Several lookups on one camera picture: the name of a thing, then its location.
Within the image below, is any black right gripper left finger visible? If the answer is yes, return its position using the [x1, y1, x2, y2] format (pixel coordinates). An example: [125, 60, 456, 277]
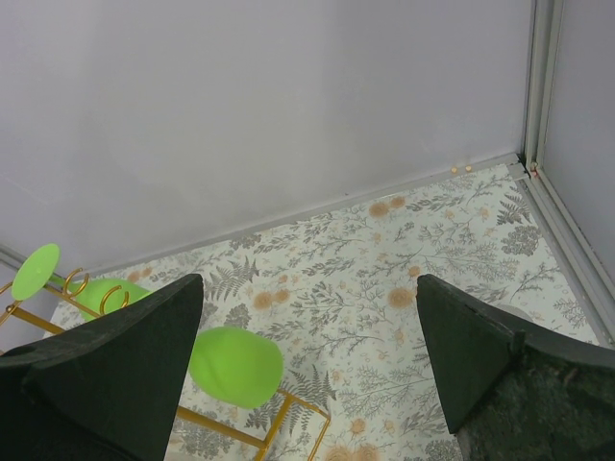
[1, 274, 204, 460]

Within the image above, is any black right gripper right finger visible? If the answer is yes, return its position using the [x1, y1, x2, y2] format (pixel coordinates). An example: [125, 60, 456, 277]
[417, 275, 614, 460]

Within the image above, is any green wine glass left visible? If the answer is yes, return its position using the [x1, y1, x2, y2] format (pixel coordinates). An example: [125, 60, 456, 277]
[11, 243, 150, 321]

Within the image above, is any green wine glass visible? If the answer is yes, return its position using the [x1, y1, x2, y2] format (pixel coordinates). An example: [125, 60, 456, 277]
[188, 327, 283, 409]
[11, 243, 150, 321]

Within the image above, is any green wine glass right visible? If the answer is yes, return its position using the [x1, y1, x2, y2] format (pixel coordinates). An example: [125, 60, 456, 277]
[188, 327, 283, 409]

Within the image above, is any floral patterned table cloth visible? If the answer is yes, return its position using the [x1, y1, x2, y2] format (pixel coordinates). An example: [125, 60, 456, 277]
[47, 162, 602, 461]

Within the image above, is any gold wire wine glass rack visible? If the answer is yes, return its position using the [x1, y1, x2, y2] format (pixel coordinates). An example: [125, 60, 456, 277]
[0, 270, 332, 461]

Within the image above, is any aluminium frame post right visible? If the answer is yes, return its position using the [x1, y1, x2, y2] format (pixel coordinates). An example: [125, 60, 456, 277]
[521, 1, 614, 347]

